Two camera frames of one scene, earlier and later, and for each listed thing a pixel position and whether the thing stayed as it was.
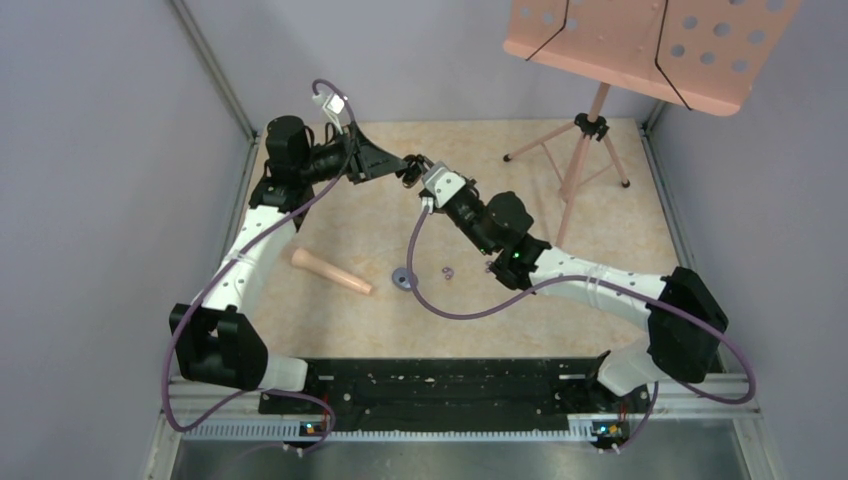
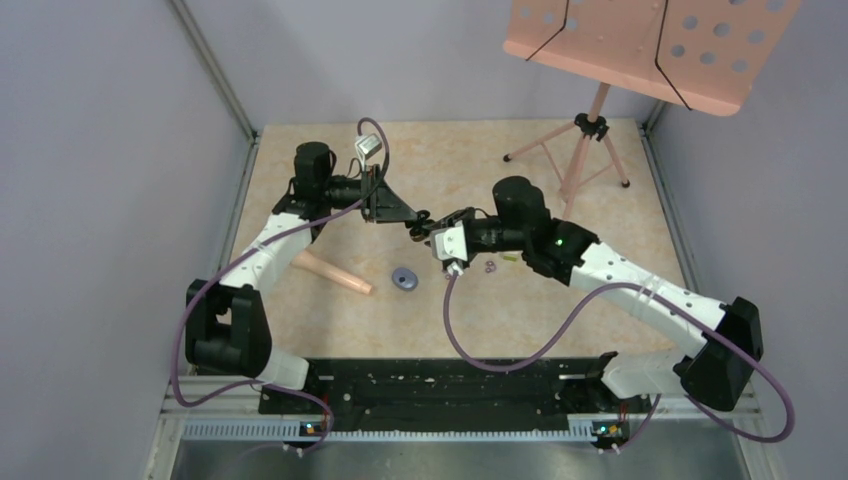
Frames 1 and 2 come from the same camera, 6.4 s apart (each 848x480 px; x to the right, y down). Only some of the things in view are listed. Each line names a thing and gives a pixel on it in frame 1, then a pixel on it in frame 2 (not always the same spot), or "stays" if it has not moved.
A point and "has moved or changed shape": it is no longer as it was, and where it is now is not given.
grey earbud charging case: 401,279 stays
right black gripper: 471,182 → 449,221
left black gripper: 364,160 → 383,205
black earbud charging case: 412,175 has moved or changed shape
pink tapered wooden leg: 302,258 stays
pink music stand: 703,54 stays
